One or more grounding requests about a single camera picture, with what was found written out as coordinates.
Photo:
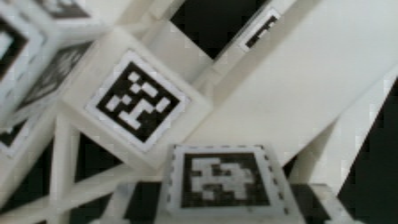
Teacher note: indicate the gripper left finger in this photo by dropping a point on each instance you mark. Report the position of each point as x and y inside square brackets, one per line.
[133, 204]

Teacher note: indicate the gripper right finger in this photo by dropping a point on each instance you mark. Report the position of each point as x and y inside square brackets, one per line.
[321, 206]

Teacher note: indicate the white tagged cube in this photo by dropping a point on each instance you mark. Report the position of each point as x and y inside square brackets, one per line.
[225, 187]
[49, 30]

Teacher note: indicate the white chair back frame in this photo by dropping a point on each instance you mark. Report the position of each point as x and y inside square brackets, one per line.
[287, 92]

